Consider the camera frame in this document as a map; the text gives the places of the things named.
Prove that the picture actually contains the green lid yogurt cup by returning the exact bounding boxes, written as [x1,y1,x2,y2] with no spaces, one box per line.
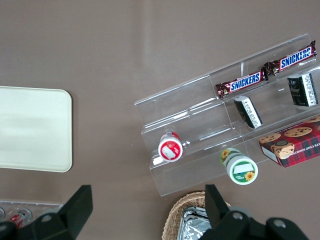
[219,147,259,186]

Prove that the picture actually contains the small black white box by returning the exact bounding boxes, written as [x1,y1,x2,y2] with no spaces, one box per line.
[233,95,264,130]
[286,72,320,108]

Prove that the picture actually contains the clear acrylic bottle rack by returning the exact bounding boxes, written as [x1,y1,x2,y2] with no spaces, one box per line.
[0,198,64,227]

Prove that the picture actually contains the red lid yogurt cup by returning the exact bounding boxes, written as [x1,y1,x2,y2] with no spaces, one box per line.
[157,131,184,164]

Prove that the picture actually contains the red tartan cookie box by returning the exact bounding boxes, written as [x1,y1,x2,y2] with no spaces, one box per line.
[258,115,320,169]

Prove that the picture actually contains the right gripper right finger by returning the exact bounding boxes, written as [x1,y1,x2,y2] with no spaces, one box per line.
[204,183,233,230]

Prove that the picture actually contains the red cola bottle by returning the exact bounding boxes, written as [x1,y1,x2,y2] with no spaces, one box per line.
[9,208,34,229]

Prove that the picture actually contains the stacked aluminium foil containers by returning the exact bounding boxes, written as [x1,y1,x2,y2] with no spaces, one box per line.
[176,205,214,240]

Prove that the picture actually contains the oval wicker basket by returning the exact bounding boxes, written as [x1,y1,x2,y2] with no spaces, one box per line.
[161,190,233,240]

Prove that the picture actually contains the clear acrylic stepped shelf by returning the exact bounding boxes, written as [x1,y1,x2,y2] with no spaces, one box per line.
[133,32,320,198]

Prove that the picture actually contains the Snickers chocolate bar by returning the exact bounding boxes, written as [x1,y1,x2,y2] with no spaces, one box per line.
[263,39,318,77]
[215,70,270,99]

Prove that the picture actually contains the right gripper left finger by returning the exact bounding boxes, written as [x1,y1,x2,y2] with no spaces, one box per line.
[58,184,94,240]

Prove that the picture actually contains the beige rectangular tray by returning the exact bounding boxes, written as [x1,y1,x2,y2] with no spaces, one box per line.
[0,85,74,174]

